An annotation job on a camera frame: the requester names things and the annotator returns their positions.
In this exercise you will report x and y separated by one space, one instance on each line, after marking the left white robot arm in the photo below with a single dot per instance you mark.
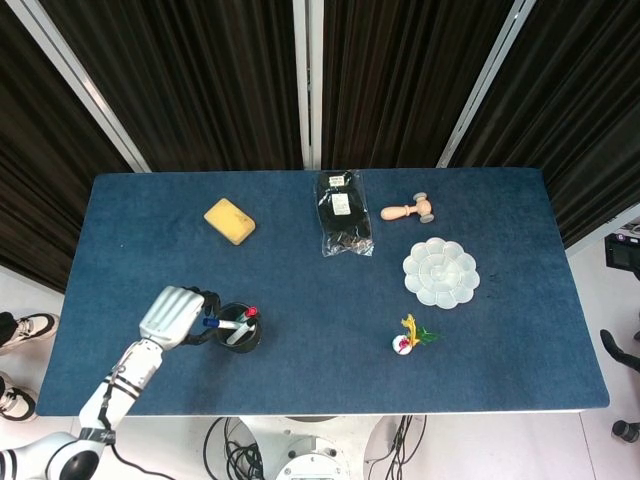
125 380

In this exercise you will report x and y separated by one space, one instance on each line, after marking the red cap white marker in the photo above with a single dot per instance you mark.
250 313

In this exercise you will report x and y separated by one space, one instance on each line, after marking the dark pleated partition panel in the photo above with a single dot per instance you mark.
200 80
400 80
575 100
35 165

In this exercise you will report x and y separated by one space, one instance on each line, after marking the black equipment device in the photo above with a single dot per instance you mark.
622 255

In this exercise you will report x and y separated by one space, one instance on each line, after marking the small wooden mallet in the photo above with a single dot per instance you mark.
400 212

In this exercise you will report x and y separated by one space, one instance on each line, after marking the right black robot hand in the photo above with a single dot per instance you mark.
622 357

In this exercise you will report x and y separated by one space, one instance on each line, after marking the black pen cup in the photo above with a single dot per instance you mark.
250 345

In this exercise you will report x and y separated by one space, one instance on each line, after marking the blue cap white marker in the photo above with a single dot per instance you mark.
222 324

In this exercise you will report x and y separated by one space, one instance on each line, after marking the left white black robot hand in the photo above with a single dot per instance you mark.
170 315

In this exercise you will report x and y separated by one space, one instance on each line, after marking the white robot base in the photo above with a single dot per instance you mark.
310 450

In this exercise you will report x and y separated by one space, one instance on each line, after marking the black cylinder foot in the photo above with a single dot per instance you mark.
627 431

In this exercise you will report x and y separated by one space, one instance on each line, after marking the white flower-shaped paint palette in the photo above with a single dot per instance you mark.
441 272

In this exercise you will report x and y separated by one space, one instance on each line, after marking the small colourful flower ornament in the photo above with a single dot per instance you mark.
404 344

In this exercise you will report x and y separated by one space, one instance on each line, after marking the white black sneaker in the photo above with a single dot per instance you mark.
17 402
35 327

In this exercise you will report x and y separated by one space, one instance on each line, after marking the grey metal partition post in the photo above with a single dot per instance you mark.
80 82
307 80
485 80

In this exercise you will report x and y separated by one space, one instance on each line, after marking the blue felt table cover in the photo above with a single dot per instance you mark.
320 370

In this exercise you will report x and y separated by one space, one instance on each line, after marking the black item in plastic bag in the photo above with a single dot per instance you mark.
345 220

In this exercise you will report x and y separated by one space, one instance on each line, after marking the yellow sponge block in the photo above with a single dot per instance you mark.
230 221

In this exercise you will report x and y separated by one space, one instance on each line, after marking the black cap white marker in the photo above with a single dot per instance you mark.
240 332

